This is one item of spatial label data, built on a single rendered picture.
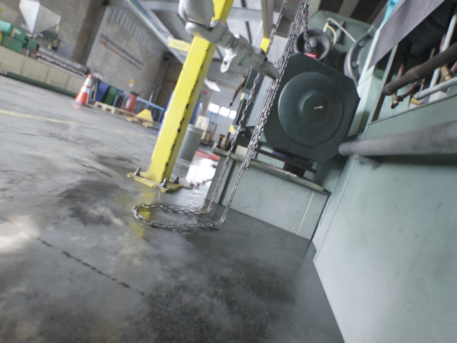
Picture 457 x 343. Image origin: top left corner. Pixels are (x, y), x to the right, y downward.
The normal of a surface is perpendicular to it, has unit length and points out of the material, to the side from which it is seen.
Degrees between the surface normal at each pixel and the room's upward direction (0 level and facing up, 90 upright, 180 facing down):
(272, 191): 90
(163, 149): 90
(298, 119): 93
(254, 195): 90
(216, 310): 0
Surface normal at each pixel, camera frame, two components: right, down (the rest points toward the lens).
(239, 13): -0.13, 0.02
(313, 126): 0.19, 0.19
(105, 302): 0.34, -0.94
